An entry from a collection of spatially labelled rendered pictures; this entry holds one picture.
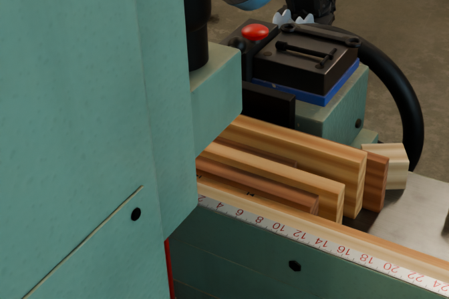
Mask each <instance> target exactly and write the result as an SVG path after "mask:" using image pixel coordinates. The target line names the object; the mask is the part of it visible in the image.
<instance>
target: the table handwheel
mask: <svg viewBox="0 0 449 299"><path fill-rule="evenodd" d="M301 24H302V25H307V26H311V27H316V28H320V29H325V30H329V31H334V32H338V33H344V34H347V35H352V36H356V37H359V39H361V40H362V41H363V45H362V46H361V47H359V48H358V52H357V57H358V58H359V61H360V62H362V63H363V64H364V65H367V66H368V67H369V69H370V70H372V71H373V72H374V73H375V74H376V75H377V76H378V77H379V78H380V80H381V81H382V82H383V83H384V85H385V86H386V87H387V89H388V90H389V92H390V93H391V95H392V97H393V99H394V101H395V103H396V105H397V107H398V110H399V113H400V117H401V120H402V127H403V139H402V143H403V145H404V148H405V151H406V154H407V157H408V159H409V162H410V163H409V168H408V171H409V172H413V171H414V169H415V167H416V166H417V164H418V161H419V159H420V156H421V153H422V149H423V145H424V119H423V115H422V110H421V107H420V103H419V101H418V98H417V96H416V93H415V91H414V89H413V87H412V86H411V84H410V82H409V81H408V79H407V77H406V76H405V75H404V73H403V72H402V70H401V69H400V68H399V67H398V66H397V65H396V64H395V63H394V62H393V60H392V59H391V58H390V57H388V56H387V55H386V54H385V53H384V52H383V51H382V50H381V49H379V48H378V47H376V46H375V45H374V44H373V43H371V42H369V41H368V40H366V39H364V38H363V37H360V36H359V35H356V34H354V33H352V32H350V31H347V30H344V29H341V28H338V27H334V26H331V25H324V24H318V23H301Z"/></svg>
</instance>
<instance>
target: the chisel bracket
mask: <svg viewBox="0 0 449 299"><path fill-rule="evenodd" d="M208 56H209V59H208V62H207V63H206V64H205V65H204V66H203V67H201V68H199V69H197V70H194V71H190V72H189V80H190V98H191V108H192V126H193V136H194V153H195V158H196V157H197V156H198V155H199V154H200V153H201V152H202V151H203V150H204V149H205V148H206V147H207V146H208V145H209V144H210V143H211V142H212V141H213V140H214V139H215V138H216V137H217V136H218V135H219V134H220V133H221V132H222V131H223V130H224V129H225V128H226V127H227V126H228V125H229V124H230V123H231V122H232V121H233V120H234V119H235V118H236V117H237V116H238V115H239V114H240V113H241V112H242V109H243V106H242V75H241V50H240V49H237V48H234V47H229V46H226V45H221V44H217V43H212V42H209V41H208Z"/></svg>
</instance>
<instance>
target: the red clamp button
mask: <svg viewBox="0 0 449 299"><path fill-rule="evenodd" d="M241 34H242V36H243V37H244V38H247V39H248V40H251V41H258V40H262V39H263V38H265V37H267V36H268V34H269V29H268V28H267V27H265V26H264V25H261V24H256V23H254V24H250V25H247V26H245V27H243V28H242V30H241Z"/></svg>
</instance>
